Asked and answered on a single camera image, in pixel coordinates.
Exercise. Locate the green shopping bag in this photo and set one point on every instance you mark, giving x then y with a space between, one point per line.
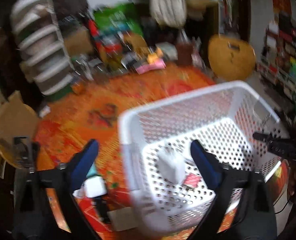
122 17

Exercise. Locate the white shelf with boxes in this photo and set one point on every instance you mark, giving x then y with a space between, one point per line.
277 62

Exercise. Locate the wooden chair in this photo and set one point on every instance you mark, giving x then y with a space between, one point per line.
230 58

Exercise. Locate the beige hanging tote bag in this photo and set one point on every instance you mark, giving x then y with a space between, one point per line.
171 13

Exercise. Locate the black phone holder stand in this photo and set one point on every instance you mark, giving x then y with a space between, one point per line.
26 152

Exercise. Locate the brown ceramic mug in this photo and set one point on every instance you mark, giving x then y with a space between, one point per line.
184 52

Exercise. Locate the white plastic drawer tower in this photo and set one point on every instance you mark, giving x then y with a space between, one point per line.
45 59

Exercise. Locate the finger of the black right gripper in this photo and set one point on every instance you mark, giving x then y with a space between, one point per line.
282 147

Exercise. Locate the cardboard box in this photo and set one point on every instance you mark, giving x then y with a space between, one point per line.
78 42

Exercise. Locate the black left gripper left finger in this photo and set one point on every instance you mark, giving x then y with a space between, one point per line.
33 216

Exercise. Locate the white usb wall charger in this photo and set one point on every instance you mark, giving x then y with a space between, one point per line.
95 187

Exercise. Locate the white usb charger in basket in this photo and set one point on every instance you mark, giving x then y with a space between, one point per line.
172 167

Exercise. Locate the red polka dot charger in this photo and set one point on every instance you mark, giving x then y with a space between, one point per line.
191 181

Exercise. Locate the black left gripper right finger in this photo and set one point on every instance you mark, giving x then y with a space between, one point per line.
255 217

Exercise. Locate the white perforated plastic basket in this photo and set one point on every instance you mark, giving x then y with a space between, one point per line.
223 119

